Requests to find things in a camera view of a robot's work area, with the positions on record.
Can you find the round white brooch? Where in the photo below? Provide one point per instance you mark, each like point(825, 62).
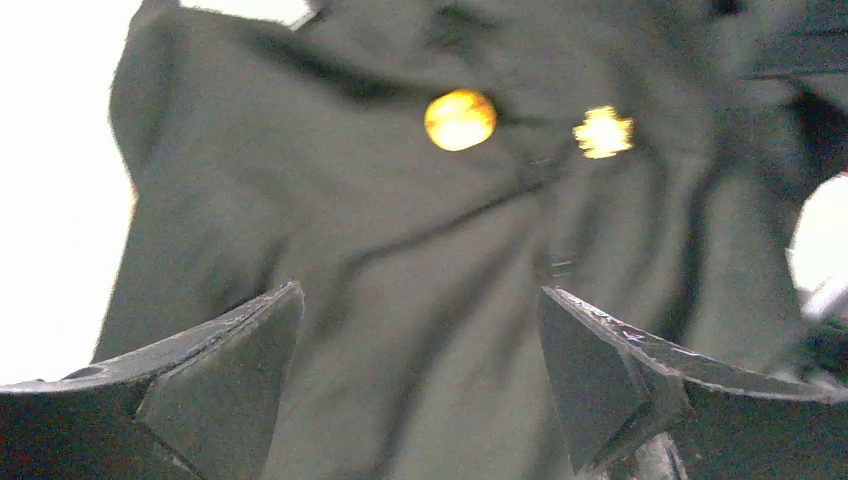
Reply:
point(460, 120)

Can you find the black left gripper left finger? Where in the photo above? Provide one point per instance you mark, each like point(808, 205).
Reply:
point(201, 404)

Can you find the gold leaf brooch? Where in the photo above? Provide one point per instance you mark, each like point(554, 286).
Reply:
point(603, 133)

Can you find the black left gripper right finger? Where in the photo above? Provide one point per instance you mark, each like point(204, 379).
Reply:
point(635, 406)

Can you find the black shirt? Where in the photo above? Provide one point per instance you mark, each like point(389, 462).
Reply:
point(262, 154)

